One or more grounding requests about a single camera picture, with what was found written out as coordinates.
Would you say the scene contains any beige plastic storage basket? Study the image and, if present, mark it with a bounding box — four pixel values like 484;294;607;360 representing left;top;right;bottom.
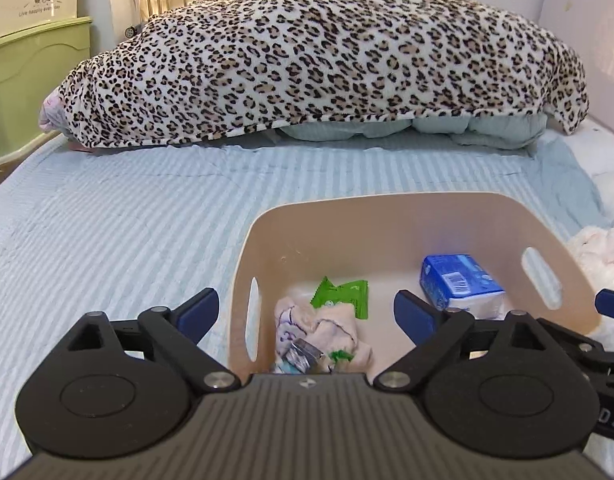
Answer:
228;192;601;379

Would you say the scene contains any green snack packet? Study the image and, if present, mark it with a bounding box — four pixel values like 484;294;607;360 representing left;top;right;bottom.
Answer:
310;276;369;320

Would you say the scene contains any green tea leaf packet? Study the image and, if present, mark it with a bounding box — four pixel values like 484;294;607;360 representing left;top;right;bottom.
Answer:
273;338;354;375

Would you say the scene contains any striped light blue bedsheet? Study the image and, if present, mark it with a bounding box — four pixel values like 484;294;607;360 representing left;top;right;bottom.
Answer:
0;132;612;478

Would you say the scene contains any blue tissue pack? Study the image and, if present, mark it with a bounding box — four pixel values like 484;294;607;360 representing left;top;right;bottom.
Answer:
420;254;508;320

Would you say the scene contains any leopard print blanket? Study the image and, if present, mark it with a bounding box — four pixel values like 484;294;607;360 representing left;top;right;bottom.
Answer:
39;0;589;150

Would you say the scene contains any white fluffy plush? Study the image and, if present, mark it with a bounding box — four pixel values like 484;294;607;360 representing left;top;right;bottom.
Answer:
567;226;614;351

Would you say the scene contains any pink fuzzy sock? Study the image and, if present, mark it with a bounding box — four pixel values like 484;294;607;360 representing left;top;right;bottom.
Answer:
272;297;372;373

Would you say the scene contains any green storage cabinet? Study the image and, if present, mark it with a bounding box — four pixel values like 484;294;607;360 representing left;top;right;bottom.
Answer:
0;16;91;167

